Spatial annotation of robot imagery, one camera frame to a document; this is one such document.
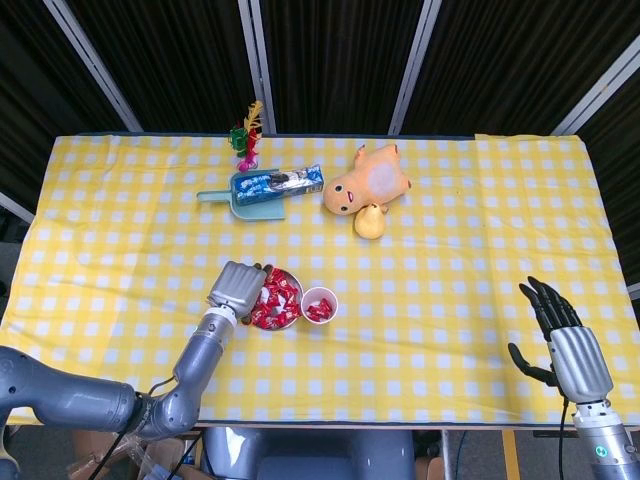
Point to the white paper cup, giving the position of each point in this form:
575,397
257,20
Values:
320,292

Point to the grey metal frame post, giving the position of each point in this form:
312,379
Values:
416,65
15,207
600,97
256,65
93,65
635,291

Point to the red candy heap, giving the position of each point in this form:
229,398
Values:
275,305
320,310

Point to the white metal table leg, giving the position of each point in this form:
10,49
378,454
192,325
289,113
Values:
450,455

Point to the orange plush chick toy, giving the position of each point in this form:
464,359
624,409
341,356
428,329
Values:
360,185

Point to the blue cookie package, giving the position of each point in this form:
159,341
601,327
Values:
280,184

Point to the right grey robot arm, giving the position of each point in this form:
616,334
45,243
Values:
607,450

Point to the black pleated curtain panel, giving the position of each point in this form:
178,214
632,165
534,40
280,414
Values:
30,100
620,165
340,60
510,60
165,60

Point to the yellow pear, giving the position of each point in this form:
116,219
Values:
369,224

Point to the brown cardboard box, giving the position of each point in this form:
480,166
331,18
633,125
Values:
85,455

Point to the silver metal plate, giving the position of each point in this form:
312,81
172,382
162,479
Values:
295,285

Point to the grey robot torso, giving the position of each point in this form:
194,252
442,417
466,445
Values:
310,455

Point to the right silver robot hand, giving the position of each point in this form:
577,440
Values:
580,365

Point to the teal plastic scoop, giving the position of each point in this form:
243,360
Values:
260,212

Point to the colourful feather shuttlecock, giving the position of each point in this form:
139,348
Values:
242,137

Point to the yellow white checkered tablecloth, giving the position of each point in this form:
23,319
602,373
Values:
425,300

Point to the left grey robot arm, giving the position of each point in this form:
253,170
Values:
205,350

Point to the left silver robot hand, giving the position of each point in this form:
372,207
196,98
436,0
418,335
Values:
237,290

